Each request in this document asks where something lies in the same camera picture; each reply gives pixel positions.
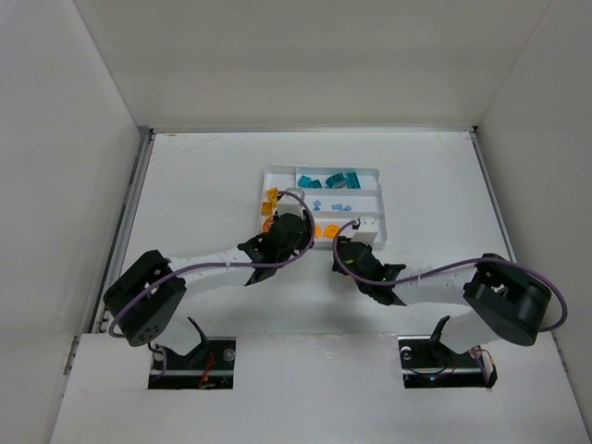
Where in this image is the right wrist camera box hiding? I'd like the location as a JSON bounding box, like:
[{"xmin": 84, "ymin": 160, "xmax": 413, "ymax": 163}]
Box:
[{"xmin": 351, "ymin": 216, "xmax": 378, "ymax": 247}]

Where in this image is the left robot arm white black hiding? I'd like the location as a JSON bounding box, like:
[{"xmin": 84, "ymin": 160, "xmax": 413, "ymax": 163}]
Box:
[{"xmin": 104, "ymin": 211, "xmax": 315, "ymax": 359}]

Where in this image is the yellow round printed lego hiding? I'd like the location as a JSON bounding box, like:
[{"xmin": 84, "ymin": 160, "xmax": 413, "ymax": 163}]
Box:
[{"xmin": 262, "ymin": 217, "xmax": 275, "ymax": 233}]

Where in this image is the small orange square lego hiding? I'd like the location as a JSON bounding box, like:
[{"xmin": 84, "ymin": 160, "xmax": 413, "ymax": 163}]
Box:
[{"xmin": 261, "ymin": 202, "xmax": 274, "ymax": 216}]

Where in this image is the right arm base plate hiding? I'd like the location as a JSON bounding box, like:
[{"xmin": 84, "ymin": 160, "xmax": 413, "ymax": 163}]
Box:
[{"xmin": 398, "ymin": 336, "xmax": 499, "ymax": 389}]

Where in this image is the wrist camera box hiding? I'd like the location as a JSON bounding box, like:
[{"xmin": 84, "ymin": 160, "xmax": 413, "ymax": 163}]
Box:
[
  {"xmin": 277, "ymin": 188, "xmax": 304, "ymax": 217},
  {"xmin": 351, "ymin": 216, "xmax": 378, "ymax": 247}
]

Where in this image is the teal round printed lego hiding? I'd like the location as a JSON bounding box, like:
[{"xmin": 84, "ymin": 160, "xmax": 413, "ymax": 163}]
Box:
[{"xmin": 325, "ymin": 172, "xmax": 348, "ymax": 189}]

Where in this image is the teal curved lego brick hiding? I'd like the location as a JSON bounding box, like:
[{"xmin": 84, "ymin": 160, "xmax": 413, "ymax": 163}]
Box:
[{"xmin": 298, "ymin": 175, "xmax": 312, "ymax": 188}]

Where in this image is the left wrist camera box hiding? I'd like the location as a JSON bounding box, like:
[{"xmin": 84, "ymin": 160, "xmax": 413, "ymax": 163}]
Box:
[{"xmin": 277, "ymin": 188, "xmax": 304, "ymax": 217}]

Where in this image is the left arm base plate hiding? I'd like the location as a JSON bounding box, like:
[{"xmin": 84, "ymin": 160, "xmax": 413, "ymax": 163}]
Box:
[{"xmin": 148, "ymin": 337, "xmax": 237, "ymax": 390}]

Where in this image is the yellow curved lego brick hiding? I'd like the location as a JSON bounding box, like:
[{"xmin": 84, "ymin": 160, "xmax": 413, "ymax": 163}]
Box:
[{"xmin": 265, "ymin": 187, "xmax": 278, "ymax": 206}]

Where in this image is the orange arch lego piece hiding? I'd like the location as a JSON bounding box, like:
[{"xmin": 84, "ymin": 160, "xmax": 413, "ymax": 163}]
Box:
[{"xmin": 323, "ymin": 224, "xmax": 339, "ymax": 239}]

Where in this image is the white divided sorting tray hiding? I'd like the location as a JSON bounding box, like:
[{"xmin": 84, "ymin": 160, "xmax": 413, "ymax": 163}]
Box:
[{"xmin": 261, "ymin": 165, "xmax": 388, "ymax": 249}]

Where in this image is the teal small lego brick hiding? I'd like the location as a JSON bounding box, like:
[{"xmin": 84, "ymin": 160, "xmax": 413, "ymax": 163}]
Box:
[{"xmin": 307, "ymin": 179, "xmax": 323, "ymax": 189}]

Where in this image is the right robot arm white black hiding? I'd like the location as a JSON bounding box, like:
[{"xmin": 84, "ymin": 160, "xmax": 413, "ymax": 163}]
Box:
[{"xmin": 332, "ymin": 236, "xmax": 557, "ymax": 354}]

